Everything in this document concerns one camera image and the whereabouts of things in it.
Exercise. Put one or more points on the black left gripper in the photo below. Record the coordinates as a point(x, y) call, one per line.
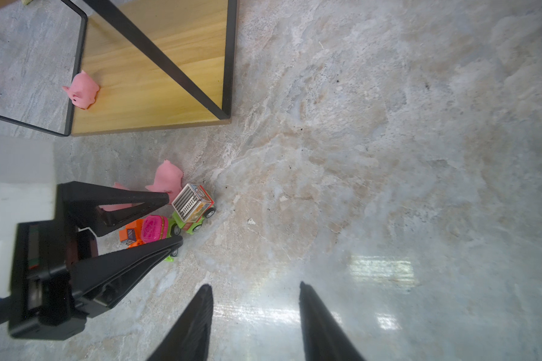
point(50, 300)

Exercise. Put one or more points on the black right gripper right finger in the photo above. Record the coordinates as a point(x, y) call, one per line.
point(323, 337)

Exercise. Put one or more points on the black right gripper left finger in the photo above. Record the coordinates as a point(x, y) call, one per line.
point(189, 338)

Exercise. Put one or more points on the pink pig toy on shelf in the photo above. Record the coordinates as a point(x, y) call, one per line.
point(83, 91)

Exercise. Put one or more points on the orange toy car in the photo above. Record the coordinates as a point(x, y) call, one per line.
point(131, 234)

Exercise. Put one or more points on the green pink toy truck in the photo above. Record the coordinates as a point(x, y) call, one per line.
point(156, 228)

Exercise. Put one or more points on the wooden shelf with black frame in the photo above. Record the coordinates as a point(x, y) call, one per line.
point(159, 64)

